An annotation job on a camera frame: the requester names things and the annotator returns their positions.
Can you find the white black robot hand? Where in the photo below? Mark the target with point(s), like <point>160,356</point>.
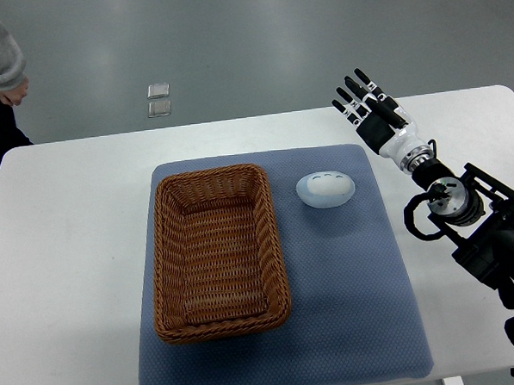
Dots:
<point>384,131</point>

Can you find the blue white plush toy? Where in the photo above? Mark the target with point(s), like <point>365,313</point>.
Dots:
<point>325,189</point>

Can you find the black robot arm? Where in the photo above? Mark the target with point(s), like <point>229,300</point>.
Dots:
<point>474,210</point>

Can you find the brown wicker basket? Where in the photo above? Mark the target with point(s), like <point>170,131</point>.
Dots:
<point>218,269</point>

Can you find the person's hand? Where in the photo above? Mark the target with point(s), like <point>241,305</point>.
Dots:
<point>14,97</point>

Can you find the upper metal floor plate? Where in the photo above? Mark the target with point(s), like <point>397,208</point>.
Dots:
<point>158,90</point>

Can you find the blue quilted mat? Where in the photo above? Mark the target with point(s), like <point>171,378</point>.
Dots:
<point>355,319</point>

